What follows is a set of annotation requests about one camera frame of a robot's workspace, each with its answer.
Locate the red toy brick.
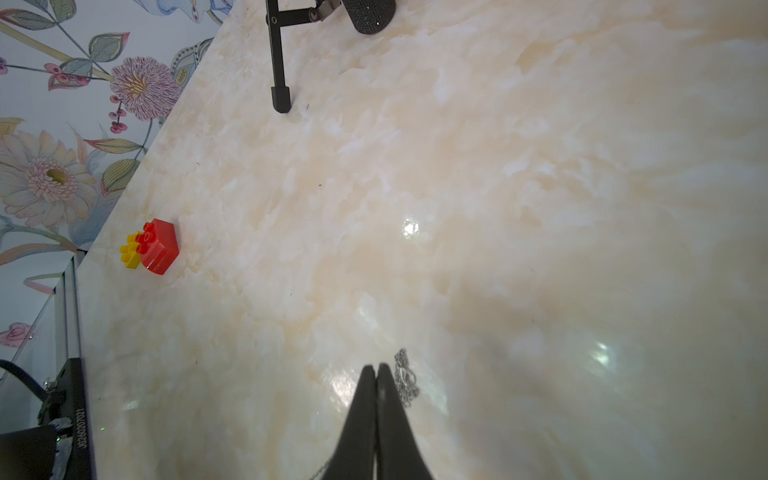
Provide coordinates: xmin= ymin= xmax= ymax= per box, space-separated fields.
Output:
xmin=135 ymin=219 xmax=179 ymax=275

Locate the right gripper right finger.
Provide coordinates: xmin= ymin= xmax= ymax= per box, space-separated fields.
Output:
xmin=375 ymin=363 xmax=433 ymax=480

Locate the yellow toy brick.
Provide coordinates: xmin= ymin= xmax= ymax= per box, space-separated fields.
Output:
xmin=120 ymin=232 xmax=141 ymax=269

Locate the black microphone with mesh head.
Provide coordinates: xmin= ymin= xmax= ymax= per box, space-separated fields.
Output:
xmin=342 ymin=0 xmax=397 ymax=35

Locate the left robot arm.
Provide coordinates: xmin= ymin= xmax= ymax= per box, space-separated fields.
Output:
xmin=1 ymin=358 xmax=95 ymax=479

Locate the silver chain necklace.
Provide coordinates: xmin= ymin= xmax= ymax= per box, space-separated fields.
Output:
xmin=308 ymin=347 xmax=421 ymax=480

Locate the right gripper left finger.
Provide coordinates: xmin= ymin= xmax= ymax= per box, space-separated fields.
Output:
xmin=322 ymin=365 xmax=377 ymax=480

